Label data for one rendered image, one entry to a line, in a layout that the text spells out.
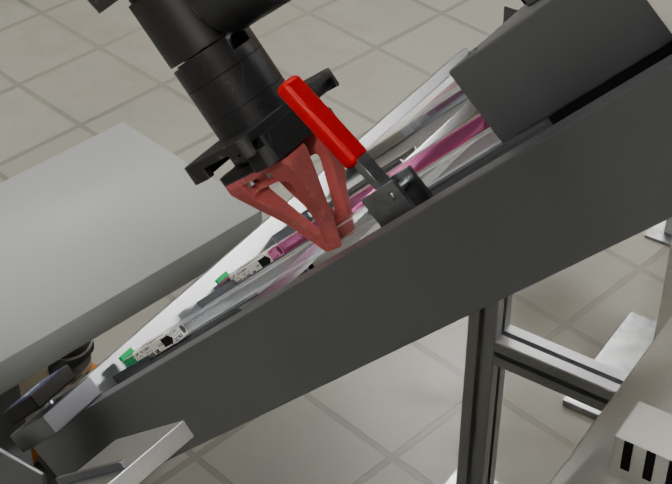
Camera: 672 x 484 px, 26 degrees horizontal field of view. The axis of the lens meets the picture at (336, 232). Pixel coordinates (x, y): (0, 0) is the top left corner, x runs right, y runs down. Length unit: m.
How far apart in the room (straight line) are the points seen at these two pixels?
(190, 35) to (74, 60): 2.09
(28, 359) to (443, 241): 0.74
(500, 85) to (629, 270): 1.74
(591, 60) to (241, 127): 0.29
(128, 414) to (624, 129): 0.49
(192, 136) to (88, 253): 1.24
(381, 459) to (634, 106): 1.49
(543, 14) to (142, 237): 0.89
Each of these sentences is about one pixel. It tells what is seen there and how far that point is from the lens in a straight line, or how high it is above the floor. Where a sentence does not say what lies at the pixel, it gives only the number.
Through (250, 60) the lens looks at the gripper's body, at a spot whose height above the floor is 1.06.
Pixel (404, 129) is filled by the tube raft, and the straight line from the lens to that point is 1.35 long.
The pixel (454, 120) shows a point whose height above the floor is 0.86.
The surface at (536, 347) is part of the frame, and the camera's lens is 1.83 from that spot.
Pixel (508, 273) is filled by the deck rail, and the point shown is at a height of 1.07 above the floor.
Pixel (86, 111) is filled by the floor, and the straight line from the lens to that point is 2.84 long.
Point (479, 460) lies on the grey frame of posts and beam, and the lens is 1.98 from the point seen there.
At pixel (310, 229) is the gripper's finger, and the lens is 0.95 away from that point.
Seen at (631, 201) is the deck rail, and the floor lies 1.14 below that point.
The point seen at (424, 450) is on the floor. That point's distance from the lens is 2.12.
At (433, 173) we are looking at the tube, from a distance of 0.87.
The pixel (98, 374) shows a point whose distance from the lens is 1.19.
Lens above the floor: 1.55
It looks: 38 degrees down
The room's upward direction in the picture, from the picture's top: straight up
